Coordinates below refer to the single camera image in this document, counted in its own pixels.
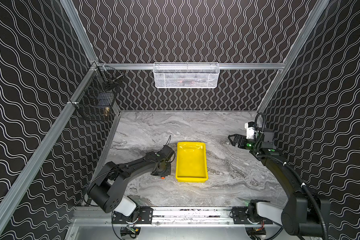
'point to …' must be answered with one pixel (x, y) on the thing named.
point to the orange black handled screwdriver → (162, 177)
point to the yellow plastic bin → (191, 163)
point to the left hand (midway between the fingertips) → (170, 173)
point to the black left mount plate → (146, 217)
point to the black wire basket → (97, 98)
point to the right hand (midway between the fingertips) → (236, 137)
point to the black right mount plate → (240, 217)
